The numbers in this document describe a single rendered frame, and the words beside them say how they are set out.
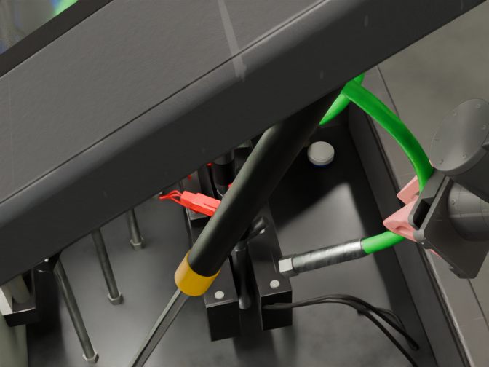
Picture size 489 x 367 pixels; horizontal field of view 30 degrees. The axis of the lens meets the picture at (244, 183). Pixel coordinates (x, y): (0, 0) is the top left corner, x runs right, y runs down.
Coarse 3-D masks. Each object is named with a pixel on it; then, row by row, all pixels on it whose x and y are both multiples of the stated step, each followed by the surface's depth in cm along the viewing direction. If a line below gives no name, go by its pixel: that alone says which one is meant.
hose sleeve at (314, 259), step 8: (352, 240) 85; (360, 240) 85; (320, 248) 88; (328, 248) 87; (336, 248) 86; (344, 248) 85; (352, 248) 85; (360, 248) 84; (296, 256) 89; (304, 256) 88; (312, 256) 87; (320, 256) 87; (328, 256) 86; (336, 256) 86; (344, 256) 85; (352, 256) 85; (360, 256) 85; (296, 264) 88; (304, 264) 88; (312, 264) 88; (320, 264) 87; (328, 264) 87
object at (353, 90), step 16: (352, 80) 69; (352, 96) 69; (368, 96) 69; (368, 112) 70; (384, 112) 70; (384, 128) 71; (400, 128) 71; (400, 144) 72; (416, 144) 72; (416, 160) 73; (368, 240) 84; (384, 240) 83; (400, 240) 82
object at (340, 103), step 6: (354, 78) 97; (360, 78) 97; (342, 96) 99; (336, 102) 99; (342, 102) 99; (348, 102) 99; (330, 108) 100; (336, 108) 100; (342, 108) 100; (330, 114) 100; (336, 114) 100; (324, 120) 101; (318, 126) 101
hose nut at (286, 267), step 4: (284, 256) 90; (288, 256) 90; (292, 256) 89; (280, 260) 90; (284, 260) 89; (288, 260) 89; (292, 260) 89; (280, 264) 90; (284, 264) 89; (288, 264) 89; (292, 264) 89; (280, 268) 90; (284, 268) 89; (288, 268) 89; (292, 268) 89; (280, 272) 90; (284, 272) 89; (288, 272) 89; (292, 272) 89; (296, 272) 89; (288, 276) 90; (292, 276) 90
